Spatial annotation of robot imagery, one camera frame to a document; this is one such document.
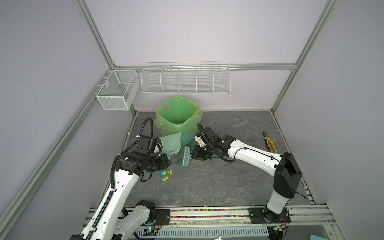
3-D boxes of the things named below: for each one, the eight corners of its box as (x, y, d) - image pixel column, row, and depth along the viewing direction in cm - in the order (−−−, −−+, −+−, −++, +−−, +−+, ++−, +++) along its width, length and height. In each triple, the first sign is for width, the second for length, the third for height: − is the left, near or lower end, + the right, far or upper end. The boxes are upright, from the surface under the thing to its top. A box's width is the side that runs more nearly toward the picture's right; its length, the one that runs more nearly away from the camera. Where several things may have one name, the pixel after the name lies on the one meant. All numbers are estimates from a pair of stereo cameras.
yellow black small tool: (270, 153, 99) (271, 152, 97) (260, 133, 110) (261, 131, 108) (276, 152, 99) (277, 151, 98) (265, 132, 110) (266, 130, 108)
